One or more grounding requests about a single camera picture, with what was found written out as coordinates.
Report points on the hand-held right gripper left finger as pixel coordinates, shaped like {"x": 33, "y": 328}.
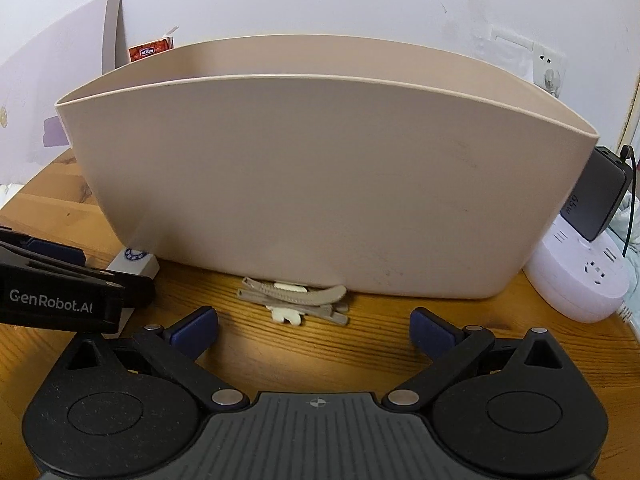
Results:
{"x": 195, "y": 331}

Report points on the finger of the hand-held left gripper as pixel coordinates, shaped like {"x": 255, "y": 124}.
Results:
{"x": 137, "y": 290}
{"x": 50, "y": 253}

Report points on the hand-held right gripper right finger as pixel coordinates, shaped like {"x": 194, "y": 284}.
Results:
{"x": 427, "y": 331}

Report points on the white box with blue emblem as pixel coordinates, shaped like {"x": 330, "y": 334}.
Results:
{"x": 135, "y": 262}

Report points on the white hair clip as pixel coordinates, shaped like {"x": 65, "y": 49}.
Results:
{"x": 286, "y": 316}

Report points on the beige plastic storage bin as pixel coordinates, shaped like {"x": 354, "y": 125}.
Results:
{"x": 325, "y": 185}

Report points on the white bedding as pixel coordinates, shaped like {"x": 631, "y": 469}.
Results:
{"x": 7, "y": 193}

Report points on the white round power strip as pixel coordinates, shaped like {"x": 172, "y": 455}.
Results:
{"x": 575, "y": 280}

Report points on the pale lavender leaning panel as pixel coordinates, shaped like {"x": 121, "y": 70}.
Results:
{"x": 50, "y": 75}

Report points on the black charger block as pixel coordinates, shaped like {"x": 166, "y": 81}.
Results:
{"x": 595, "y": 195}

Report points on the red and white carton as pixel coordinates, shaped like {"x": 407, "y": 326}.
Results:
{"x": 150, "y": 51}

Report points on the white wall switch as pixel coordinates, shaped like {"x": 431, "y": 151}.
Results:
{"x": 510, "y": 39}

